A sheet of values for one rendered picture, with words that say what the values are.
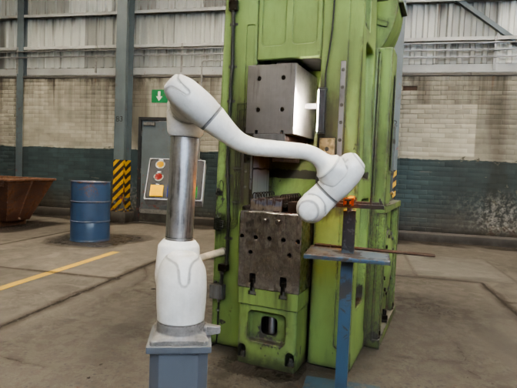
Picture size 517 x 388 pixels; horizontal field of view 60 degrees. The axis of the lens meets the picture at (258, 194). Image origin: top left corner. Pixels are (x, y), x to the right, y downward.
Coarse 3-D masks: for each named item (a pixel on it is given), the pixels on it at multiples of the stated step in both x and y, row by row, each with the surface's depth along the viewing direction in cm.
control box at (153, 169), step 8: (152, 160) 273; (160, 160) 273; (168, 160) 274; (200, 160) 275; (152, 168) 271; (160, 168) 271; (168, 168) 271; (200, 168) 272; (152, 176) 268; (200, 176) 270; (152, 184) 266; (160, 184) 266; (200, 184) 267; (200, 192) 265; (152, 200) 263; (160, 200) 263; (200, 200) 262
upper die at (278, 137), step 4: (256, 136) 264; (260, 136) 263; (264, 136) 262; (268, 136) 261; (272, 136) 260; (276, 136) 259; (280, 136) 258; (284, 136) 257; (288, 136) 262; (292, 136) 269; (276, 140) 259; (280, 140) 258; (284, 140) 257; (288, 140) 262; (292, 140) 269; (296, 140) 276; (300, 140) 283; (304, 140) 290
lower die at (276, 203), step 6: (258, 198) 264; (264, 198) 264; (276, 198) 264; (282, 198) 268; (294, 198) 278; (252, 204) 266; (258, 204) 264; (264, 204) 263; (270, 204) 262; (276, 204) 260; (282, 204) 260; (258, 210) 265; (264, 210) 263; (270, 210) 262; (282, 210) 261
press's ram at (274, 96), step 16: (272, 64) 258; (288, 64) 254; (256, 80) 262; (272, 80) 258; (288, 80) 255; (304, 80) 267; (256, 96) 263; (272, 96) 259; (288, 96) 255; (304, 96) 269; (256, 112) 263; (272, 112) 259; (288, 112) 255; (304, 112) 271; (256, 128) 263; (272, 128) 259; (288, 128) 256; (304, 128) 272
